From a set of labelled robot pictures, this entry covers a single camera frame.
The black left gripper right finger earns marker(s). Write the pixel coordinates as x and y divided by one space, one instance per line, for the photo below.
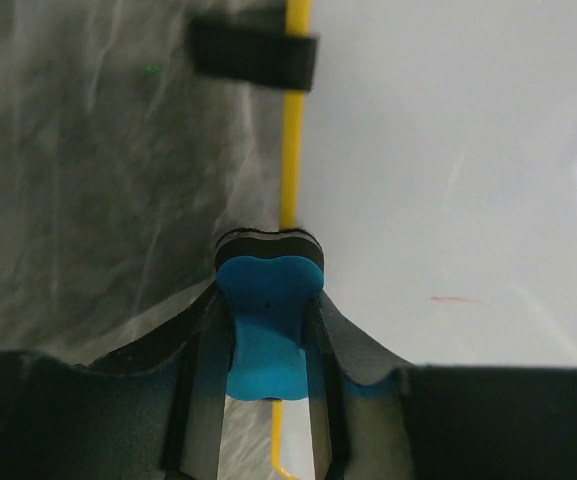
376 416

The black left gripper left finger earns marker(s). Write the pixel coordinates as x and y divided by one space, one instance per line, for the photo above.
152 409

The blue whiteboard eraser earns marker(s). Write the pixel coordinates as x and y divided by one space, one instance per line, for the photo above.
267 279

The yellow framed whiteboard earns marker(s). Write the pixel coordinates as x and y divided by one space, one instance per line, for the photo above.
438 154

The metal wire easel stand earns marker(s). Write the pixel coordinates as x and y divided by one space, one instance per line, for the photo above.
261 57

